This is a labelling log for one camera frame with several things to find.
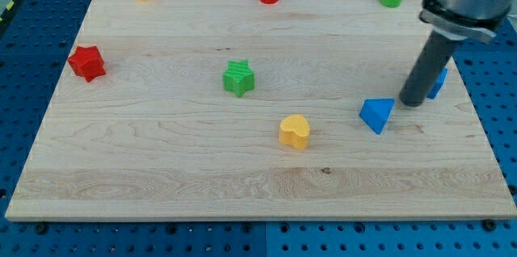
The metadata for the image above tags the green star block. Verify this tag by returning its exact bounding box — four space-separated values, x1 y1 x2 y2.
222 60 254 98

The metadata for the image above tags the red star block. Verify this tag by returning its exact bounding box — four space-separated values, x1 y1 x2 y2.
67 46 106 82

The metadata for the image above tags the yellow heart block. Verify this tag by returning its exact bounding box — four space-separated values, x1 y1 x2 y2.
279 114 310 150

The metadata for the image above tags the wooden board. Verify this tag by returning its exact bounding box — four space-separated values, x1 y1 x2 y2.
6 0 516 222

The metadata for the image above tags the blue triangle block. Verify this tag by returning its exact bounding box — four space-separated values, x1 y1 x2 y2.
359 99 395 135

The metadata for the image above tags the blue cube block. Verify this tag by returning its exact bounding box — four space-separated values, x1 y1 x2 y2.
427 67 448 99

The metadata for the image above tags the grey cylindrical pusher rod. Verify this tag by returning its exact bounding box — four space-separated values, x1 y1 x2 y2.
399 31 460 107

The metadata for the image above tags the black bolt front left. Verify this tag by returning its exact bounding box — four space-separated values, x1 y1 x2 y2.
34 222 48 235

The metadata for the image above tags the black bolt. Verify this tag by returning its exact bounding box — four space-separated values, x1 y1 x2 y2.
482 219 498 232
34 222 48 235

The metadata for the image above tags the black bolt front right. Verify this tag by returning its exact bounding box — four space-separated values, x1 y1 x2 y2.
482 219 498 232

